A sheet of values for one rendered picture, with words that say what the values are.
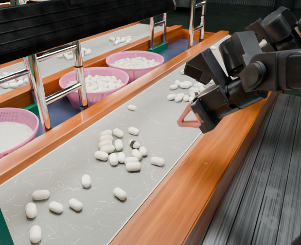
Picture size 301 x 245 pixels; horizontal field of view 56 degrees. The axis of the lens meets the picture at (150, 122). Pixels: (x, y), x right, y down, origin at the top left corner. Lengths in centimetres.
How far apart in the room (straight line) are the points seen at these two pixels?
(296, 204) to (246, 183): 12
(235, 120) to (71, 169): 48
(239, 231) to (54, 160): 46
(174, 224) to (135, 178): 17
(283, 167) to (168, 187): 39
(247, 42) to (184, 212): 33
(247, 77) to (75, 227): 41
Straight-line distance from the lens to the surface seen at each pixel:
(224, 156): 71
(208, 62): 55
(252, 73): 47
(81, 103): 92
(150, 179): 66
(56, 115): 110
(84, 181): 65
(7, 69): 144
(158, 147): 76
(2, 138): 90
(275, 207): 76
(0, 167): 74
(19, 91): 111
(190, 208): 57
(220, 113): 57
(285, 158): 93
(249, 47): 54
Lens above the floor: 118
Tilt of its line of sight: 31 degrees down
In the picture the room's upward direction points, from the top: straight up
